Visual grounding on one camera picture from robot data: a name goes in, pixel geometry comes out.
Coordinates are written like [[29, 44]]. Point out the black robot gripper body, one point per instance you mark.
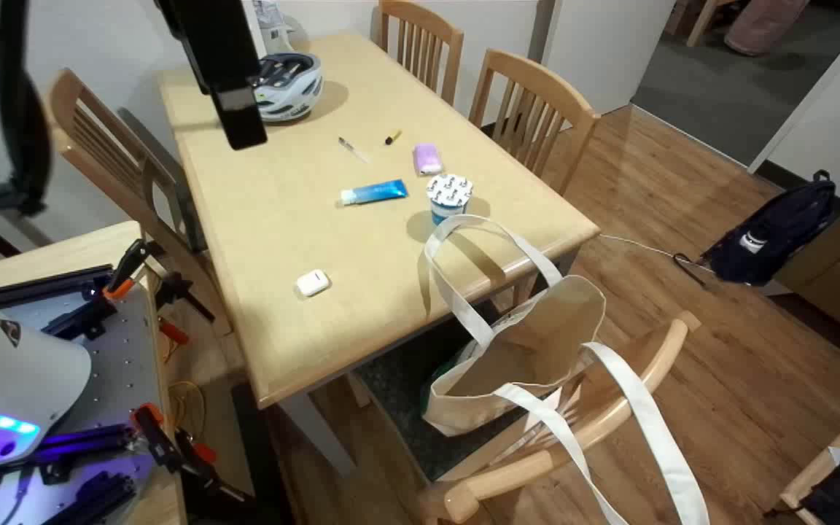
[[221, 50]]

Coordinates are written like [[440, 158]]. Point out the blue sunscreen tube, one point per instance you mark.
[[371, 193]]

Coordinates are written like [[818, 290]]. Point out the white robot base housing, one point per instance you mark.
[[43, 378]]

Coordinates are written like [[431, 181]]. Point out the white and black bike helmet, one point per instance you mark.
[[287, 86]]

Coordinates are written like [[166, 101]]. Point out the wooden chair left side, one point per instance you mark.
[[134, 174]]

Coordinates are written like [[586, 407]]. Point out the wooden chair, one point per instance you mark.
[[535, 114], [134, 174], [554, 439]]

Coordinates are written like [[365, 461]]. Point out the clear pen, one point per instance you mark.
[[352, 150]]

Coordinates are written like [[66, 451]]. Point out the wooden chair far end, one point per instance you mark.
[[425, 41]]

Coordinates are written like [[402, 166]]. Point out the purple soap bar packet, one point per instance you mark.
[[427, 158]]

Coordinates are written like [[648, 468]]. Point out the small white square case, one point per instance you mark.
[[314, 283]]

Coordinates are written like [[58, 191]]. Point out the white patterned cup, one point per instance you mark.
[[447, 193]]

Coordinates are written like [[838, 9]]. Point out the black orange clamp upper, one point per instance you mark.
[[104, 301]]

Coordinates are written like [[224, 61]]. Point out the black orange clamp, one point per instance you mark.
[[104, 301], [186, 455]]

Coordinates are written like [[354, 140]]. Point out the wooden chair far right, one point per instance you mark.
[[535, 114]]

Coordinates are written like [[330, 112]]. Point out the black orange clamp lower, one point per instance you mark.
[[186, 455]]

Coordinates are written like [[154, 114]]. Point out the beige canvas tote bag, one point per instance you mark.
[[538, 344]]

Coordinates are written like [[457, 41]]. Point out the wooden chair front right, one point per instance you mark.
[[554, 439]]

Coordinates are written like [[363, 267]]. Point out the dark blue backpack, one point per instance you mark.
[[762, 244]]

